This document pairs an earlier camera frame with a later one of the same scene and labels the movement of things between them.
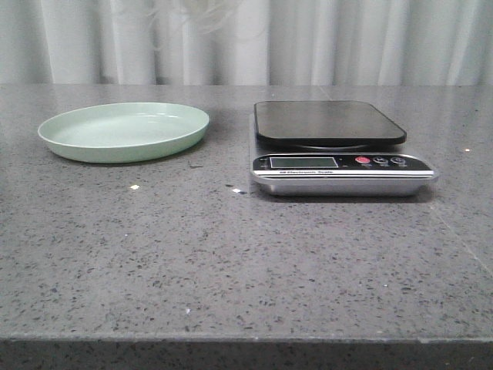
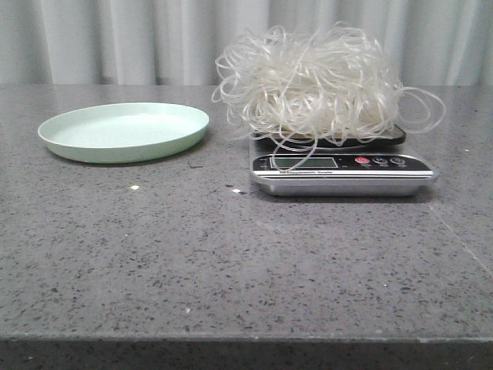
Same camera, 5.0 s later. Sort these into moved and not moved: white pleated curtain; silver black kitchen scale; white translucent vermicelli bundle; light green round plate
Moved: white translucent vermicelli bundle
Not moved: light green round plate; white pleated curtain; silver black kitchen scale
